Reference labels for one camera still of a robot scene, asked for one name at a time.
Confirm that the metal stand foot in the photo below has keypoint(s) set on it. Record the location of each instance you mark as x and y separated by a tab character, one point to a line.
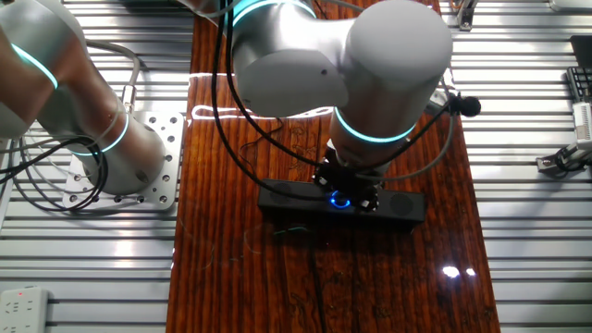
466	18

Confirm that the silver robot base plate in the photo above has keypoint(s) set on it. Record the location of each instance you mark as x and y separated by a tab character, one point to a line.
168	157

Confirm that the white power strip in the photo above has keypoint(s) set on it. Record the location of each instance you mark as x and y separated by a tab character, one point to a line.
23	310

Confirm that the silver finned camera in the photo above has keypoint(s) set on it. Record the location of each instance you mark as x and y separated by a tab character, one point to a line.
583	121

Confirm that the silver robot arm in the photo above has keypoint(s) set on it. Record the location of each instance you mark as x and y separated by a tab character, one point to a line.
398	46

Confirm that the black keyboard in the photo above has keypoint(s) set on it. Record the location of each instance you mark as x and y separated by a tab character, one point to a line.
580	83

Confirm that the black soundbar speaker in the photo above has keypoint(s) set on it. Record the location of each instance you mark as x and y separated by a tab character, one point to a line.
402	208

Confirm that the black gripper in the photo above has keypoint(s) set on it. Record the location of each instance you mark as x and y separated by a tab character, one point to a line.
344	178

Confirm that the dark flat panel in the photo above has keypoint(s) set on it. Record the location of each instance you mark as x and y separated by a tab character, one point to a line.
583	51

